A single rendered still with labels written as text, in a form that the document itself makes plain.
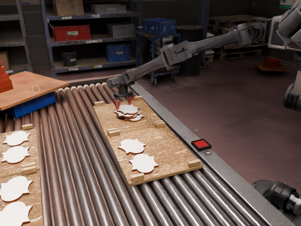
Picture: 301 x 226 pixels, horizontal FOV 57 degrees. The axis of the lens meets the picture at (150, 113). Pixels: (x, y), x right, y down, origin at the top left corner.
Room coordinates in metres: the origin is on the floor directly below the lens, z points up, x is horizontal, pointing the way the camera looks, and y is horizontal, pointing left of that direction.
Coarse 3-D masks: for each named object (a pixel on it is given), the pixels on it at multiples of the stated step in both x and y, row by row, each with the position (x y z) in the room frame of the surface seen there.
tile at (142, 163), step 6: (138, 156) 1.07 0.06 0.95; (144, 156) 1.07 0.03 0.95; (150, 156) 1.07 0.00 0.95; (132, 162) 1.02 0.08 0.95; (138, 162) 1.02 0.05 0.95; (144, 162) 1.02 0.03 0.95; (150, 162) 1.02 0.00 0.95; (132, 168) 0.98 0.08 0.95; (138, 168) 0.98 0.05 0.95; (144, 168) 0.98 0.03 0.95; (150, 168) 0.98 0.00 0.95
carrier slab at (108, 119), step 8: (104, 104) 1.69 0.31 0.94; (112, 104) 1.69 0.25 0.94; (120, 104) 1.69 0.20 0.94; (128, 104) 1.69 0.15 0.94; (136, 104) 1.69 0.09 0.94; (144, 104) 1.69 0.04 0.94; (96, 112) 1.57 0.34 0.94; (104, 112) 1.57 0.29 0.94; (112, 112) 1.57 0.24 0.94; (144, 112) 1.57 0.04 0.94; (152, 112) 1.57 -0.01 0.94; (104, 120) 1.46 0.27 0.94; (112, 120) 1.46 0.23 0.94; (120, 120) 1.46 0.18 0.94; (144, 120) 1.46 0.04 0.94; (152, 120) 1.46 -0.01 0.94; (104, 128) 1.36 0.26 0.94; (120, 128) 1.36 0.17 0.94; (128, 128) 1.36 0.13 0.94; (136, 128) 1.36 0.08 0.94; (144, 128) 1.36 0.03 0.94
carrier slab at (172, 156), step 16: (160, 128) 1.36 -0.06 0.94; (112, 144) 1.19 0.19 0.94; (160, 144) 1.19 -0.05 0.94; (176, 144) 1.19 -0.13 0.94; (128, 160) 1.06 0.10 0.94; (160, 160) 1.06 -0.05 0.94; (176, 160) 1.06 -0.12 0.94; (192, 160) 1.06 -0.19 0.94; (128, 176) 0.94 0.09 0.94; (160, 176) 0.94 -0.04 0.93
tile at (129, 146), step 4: (124, 140) 1.21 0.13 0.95; (128, 140) 1.21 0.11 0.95; (132, 140) 1.21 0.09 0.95; (136, 140) 1.21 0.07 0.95; (120, 144) 1.18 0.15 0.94; (124, 144) 1.17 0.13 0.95; (128, 144) 1.17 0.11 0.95; (132, 144) 1.17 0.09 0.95; (136, 144) 1.17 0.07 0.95; (140, 144) 1.17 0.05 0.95; (144, 144) 1.17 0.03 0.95; (120, 148) 1.14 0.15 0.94; (124, 148) 1.14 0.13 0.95; (128, 148) 1.14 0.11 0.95; (132, 148) 1.14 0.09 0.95; (136, 148) 1.14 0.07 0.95; (140, 148) 1.14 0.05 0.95; (128, 152) 1.10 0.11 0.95; (132, 152) 1.10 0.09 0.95; (136, 152) 1.10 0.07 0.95; (140, 152) 1.11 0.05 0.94
